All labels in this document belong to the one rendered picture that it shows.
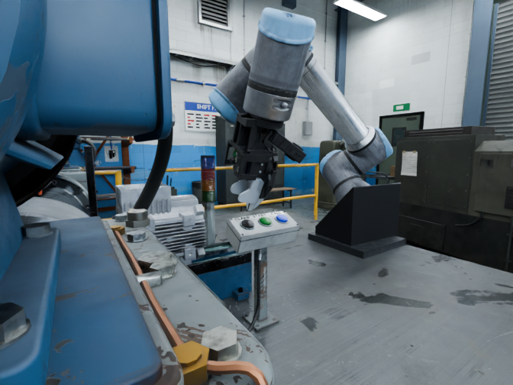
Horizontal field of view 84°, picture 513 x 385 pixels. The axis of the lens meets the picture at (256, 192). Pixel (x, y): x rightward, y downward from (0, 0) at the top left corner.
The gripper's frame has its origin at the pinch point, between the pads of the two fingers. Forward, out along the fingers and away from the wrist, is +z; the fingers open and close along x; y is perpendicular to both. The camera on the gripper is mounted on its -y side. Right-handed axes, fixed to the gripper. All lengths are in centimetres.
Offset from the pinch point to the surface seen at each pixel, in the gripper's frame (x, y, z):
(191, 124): -517, -182, 152
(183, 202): -19.4, 8.5, 10.6
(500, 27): -254, -641, -144
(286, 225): 2.5, -9.7, 5.7
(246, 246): 3.5, 1.4, 8.8
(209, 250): -19.3, -2.0, 30.1
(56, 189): -43, 38, 18
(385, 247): -4, -79, 34
